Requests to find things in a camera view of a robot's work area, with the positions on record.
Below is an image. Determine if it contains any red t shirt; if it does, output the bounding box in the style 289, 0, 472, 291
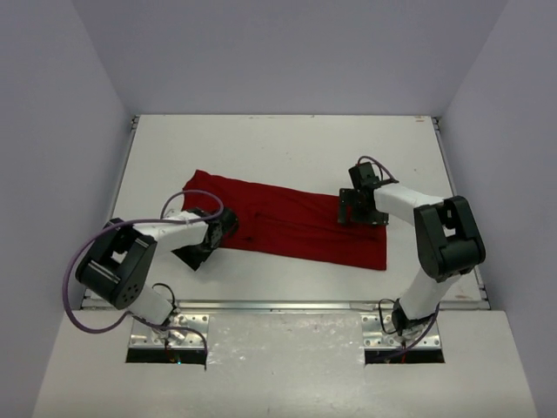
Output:
183, 170, 387, 271

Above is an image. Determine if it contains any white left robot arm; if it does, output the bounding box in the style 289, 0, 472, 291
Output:
76, 208, 239, 326

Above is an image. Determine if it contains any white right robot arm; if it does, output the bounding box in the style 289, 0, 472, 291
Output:
338, 158, 486, 336

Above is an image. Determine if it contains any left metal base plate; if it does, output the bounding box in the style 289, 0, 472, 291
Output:
128, 312, 210, 350

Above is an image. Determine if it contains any metal base plate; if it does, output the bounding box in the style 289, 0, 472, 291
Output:
360, 312, 441, 353
128, 312, 210, 350

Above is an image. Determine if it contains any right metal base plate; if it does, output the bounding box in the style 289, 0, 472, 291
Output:
360, 312, 441, 353

